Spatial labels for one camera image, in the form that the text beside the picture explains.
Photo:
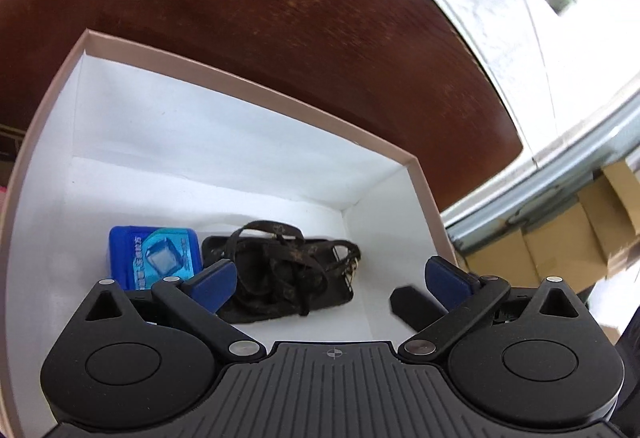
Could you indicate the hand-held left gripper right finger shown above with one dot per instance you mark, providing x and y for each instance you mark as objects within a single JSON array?
[{"x": 447, "y": 285}]

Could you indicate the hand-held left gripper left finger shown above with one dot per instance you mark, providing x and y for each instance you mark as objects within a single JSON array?
[{"x": 215, "y": 285}]

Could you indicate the small black block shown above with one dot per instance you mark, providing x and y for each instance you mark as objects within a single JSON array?
[{"x": 407, "y": 303}]

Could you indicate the blue mint box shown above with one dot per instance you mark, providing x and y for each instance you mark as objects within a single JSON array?
[{"x": 150, "y": 258}]

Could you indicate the brown cardboard box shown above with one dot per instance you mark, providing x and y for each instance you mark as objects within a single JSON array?
[{"x": 200, "y": 142}]

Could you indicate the tan cardboard carton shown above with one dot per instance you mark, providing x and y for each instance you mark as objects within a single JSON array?
[{"x": 555, "y": 238}]

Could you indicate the grey metal rail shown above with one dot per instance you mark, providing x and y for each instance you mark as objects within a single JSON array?
[{"x": 550, "y": 198}]

